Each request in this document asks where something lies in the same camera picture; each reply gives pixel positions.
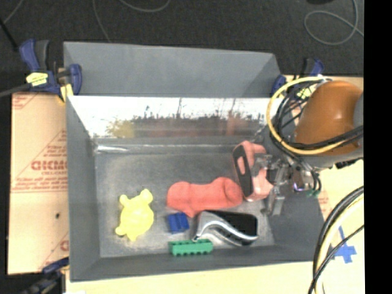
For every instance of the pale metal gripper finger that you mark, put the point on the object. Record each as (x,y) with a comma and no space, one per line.
(275,202)
(261,163)

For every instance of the pink shoe with black sole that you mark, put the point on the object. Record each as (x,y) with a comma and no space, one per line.
(245,170)

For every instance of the black and silver shoe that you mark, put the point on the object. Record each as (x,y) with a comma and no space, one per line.
(226,227)

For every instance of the red-pink cloth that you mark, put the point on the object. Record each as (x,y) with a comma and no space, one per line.
(202,196)

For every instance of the green toy brick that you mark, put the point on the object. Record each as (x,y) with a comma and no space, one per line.
(190,247)

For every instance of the blue block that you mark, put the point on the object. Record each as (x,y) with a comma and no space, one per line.
(177,222)

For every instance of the grey metal bin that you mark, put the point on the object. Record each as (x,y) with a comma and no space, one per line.
(137,170)

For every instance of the yellow toy turtle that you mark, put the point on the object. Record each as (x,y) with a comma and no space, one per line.
(136,214)

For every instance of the brown cardboard board, red print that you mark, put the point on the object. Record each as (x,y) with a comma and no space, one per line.
(36,170)

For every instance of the black cylinder on white bracket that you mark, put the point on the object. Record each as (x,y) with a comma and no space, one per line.
(342,164)

